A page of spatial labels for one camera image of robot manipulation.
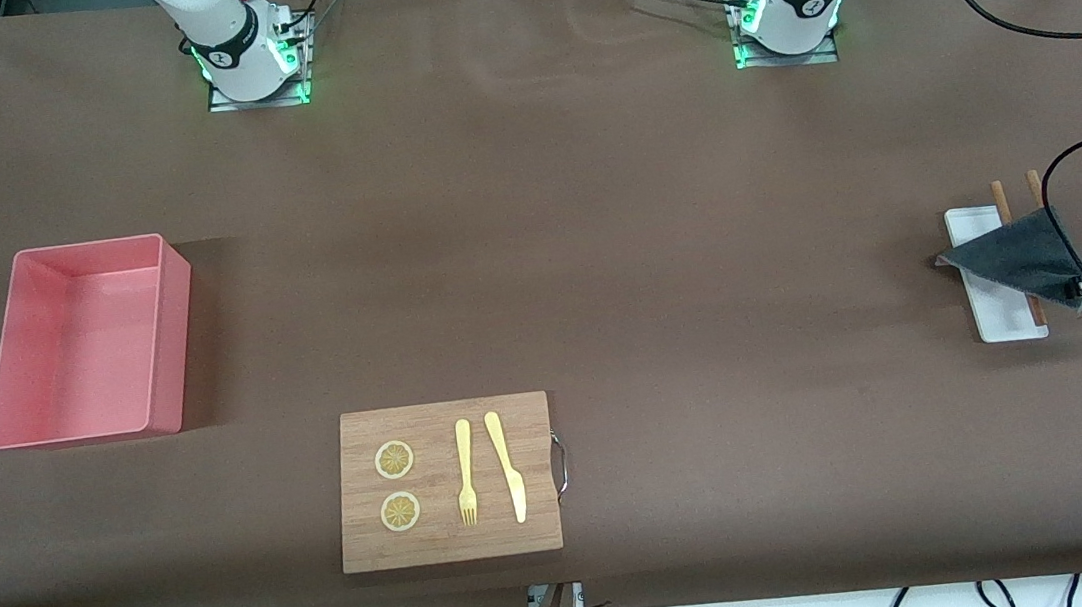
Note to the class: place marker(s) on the pink plastic bin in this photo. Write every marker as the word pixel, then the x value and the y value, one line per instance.
pixel 73 343

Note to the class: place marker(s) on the yellow plastic fork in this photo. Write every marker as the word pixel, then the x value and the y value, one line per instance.
pixel 463 452

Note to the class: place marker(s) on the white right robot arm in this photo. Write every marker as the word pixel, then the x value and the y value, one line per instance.
pixel 221 35

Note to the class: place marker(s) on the white rectangular tray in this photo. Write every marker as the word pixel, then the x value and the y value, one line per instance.
pixel 1005 320

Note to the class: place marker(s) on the yellow plastic knife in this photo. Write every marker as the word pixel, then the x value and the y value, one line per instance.
pixel 508 468

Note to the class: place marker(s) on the small metal bracket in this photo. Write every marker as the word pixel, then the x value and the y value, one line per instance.
pixel 577 596

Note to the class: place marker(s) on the wooden cutting board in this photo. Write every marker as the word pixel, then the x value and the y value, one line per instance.
pixel 446 545

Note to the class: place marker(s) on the gray cloth pink lining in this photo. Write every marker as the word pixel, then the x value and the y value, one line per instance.
pixel 1019 258

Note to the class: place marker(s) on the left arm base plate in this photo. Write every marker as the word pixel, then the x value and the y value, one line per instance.
pixel 787 60

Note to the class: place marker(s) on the lemon slice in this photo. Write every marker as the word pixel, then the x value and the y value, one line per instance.
pixel 395 460
pixel 400 511

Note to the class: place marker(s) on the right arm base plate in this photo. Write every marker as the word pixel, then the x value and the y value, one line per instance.
pixel 264 102

